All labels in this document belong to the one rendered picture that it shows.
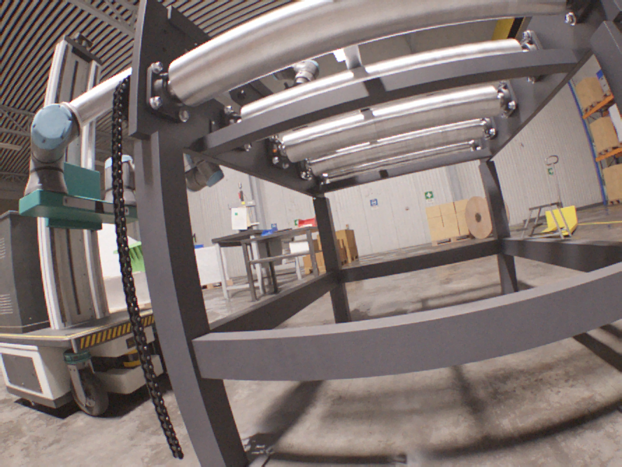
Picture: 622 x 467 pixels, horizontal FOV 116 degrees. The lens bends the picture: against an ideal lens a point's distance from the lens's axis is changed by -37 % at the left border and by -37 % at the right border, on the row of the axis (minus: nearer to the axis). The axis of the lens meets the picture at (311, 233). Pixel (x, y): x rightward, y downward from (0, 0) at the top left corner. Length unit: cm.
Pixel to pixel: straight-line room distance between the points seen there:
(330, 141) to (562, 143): 1239
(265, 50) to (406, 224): 1063
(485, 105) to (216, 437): 119
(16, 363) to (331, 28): 151
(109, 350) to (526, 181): 1200
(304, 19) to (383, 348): 53
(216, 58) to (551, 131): 1281
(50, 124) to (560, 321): 134
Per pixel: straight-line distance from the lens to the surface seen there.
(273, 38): 56
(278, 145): 117
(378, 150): 134
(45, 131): 114
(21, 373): 147
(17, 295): 150
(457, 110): 109
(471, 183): 1142
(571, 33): 81
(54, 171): 129
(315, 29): 55
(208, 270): 780
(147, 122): 66
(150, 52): 77
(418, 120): 107
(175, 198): 62
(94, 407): 125
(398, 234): 1105
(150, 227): 61
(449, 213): 834
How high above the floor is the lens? 46
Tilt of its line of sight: 3 degrees up
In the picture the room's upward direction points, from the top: 11 degrees counter-clockwise
